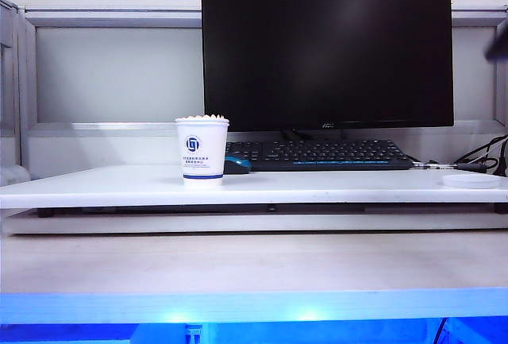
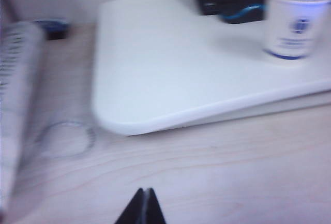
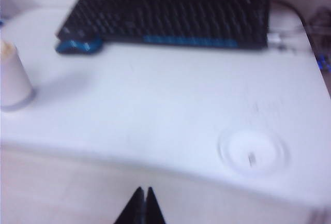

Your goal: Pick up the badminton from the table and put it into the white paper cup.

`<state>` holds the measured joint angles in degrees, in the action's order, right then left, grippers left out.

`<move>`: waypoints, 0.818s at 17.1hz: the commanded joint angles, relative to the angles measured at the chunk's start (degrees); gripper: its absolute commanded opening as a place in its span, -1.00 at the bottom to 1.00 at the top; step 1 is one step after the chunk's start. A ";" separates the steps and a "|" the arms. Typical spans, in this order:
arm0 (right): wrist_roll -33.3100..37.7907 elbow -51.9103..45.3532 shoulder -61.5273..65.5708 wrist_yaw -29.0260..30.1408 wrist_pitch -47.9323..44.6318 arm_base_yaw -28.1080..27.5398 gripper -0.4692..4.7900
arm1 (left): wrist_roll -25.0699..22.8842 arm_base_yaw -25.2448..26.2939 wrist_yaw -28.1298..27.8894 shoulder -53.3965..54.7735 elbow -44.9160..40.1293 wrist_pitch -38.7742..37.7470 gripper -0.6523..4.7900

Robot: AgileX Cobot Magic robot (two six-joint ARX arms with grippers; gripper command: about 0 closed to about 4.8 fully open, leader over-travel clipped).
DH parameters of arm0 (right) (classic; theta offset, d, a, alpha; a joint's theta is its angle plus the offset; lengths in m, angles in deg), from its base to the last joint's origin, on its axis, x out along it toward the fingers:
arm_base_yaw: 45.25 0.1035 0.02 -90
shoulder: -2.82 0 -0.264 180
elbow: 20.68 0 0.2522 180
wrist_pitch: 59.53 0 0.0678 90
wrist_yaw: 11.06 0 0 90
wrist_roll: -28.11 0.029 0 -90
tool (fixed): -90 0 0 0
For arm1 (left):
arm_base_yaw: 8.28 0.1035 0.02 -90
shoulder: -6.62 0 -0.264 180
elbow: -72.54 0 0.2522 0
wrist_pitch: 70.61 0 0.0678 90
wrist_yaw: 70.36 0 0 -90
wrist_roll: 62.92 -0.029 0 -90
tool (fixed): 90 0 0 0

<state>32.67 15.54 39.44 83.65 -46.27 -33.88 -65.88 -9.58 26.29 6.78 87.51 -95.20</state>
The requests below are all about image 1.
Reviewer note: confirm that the grey aluminium partition frame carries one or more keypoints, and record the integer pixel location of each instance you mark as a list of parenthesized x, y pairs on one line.
[(111, 16)]

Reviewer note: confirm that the black computer monitor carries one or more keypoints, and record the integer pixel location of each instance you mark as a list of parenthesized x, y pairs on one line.
[(325, 54)]

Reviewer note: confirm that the blue-lit robot base bar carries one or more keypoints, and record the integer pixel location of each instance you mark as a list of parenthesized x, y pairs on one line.
[(254, 308)]

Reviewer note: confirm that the white paper cup blue logo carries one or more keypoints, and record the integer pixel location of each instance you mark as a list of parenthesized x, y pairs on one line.
[(202, 161)]

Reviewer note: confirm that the black and blue mouse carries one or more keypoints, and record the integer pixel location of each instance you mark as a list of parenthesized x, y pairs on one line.
[(237, 166)]

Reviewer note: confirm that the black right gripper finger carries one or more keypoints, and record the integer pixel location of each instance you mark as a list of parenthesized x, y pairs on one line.
[(499, 44)]

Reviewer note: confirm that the round white plastic lid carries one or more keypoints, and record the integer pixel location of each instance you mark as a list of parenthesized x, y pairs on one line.
[(471, 181)]

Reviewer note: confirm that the white raised desk board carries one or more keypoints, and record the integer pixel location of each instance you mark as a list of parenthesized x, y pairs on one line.
[(119, 189)]

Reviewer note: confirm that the white flat base board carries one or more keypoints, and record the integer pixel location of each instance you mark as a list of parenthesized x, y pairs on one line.
[(254, 224)]

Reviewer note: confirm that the white feather shuttlecock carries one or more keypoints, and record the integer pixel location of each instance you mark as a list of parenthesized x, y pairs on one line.
[(206, 117)]

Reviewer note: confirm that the clear ballpoint pen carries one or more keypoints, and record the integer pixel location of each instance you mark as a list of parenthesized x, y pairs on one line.
[(444, 165)]

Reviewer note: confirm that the black keyboard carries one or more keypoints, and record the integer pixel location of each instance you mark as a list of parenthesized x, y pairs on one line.
[(317, 155)]

